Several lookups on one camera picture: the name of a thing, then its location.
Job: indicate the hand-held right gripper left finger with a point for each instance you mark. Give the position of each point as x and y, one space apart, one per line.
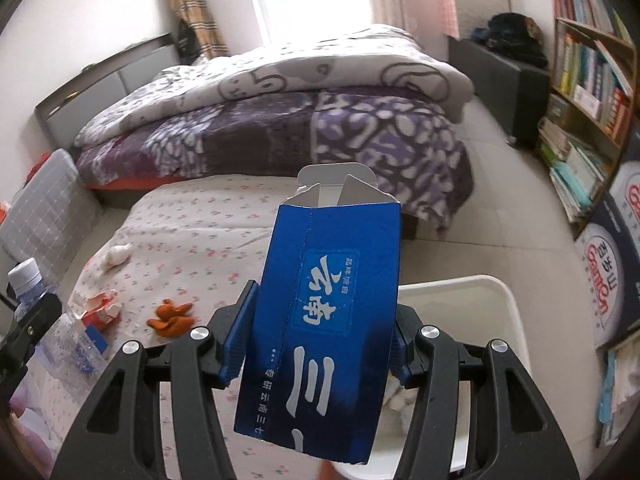
235 342

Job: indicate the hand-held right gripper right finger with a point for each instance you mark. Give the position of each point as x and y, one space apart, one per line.
400 360

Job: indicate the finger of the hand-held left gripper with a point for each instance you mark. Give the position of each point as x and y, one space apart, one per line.
30 325

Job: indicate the clear plastic bottle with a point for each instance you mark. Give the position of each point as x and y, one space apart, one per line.
65 342

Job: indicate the orange peel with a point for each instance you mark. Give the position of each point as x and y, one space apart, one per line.
172 320

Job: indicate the red packet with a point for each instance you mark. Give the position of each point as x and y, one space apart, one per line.
102 312

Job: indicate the white plastic bin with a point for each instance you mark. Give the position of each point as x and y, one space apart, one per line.
460 310

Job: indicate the blue carton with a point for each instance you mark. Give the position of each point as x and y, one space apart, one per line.
320 310

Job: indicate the orange print tissue wad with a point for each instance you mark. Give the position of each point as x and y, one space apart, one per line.
116 255

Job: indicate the floral tablecloth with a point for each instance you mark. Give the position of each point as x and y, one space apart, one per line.
200 240

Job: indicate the cabinet under checked cloth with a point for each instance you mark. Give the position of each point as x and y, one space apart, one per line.
45 210

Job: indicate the small orange container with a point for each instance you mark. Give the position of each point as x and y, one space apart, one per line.
4 210

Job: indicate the red cloth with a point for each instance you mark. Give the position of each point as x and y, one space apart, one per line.
36 171

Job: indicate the bed with purple patterned sheet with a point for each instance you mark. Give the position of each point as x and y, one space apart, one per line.
250 135

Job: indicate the blue white printed box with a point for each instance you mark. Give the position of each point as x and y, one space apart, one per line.
600 280

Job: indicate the pale paper stack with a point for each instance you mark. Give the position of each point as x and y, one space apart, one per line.
620 385

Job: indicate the dark headboard with grey pads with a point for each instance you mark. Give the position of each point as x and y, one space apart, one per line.
100 90

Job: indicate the pile of pale booklets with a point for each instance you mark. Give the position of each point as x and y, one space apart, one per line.
575 170

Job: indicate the grey cartoon print quilt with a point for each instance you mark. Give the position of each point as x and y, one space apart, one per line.
300 70

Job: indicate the dark storage bench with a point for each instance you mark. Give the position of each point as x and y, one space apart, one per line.
500 80

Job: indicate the black bag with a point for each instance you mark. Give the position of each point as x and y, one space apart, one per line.
187 40

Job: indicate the plaid coat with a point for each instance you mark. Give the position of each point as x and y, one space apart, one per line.
197 15

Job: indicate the row of colourful books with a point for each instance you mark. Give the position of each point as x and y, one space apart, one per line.
590 75

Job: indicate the pile of dark clothes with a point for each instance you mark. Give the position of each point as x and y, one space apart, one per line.
510 35

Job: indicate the wooden bookshelf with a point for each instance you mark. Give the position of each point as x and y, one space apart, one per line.
590 29

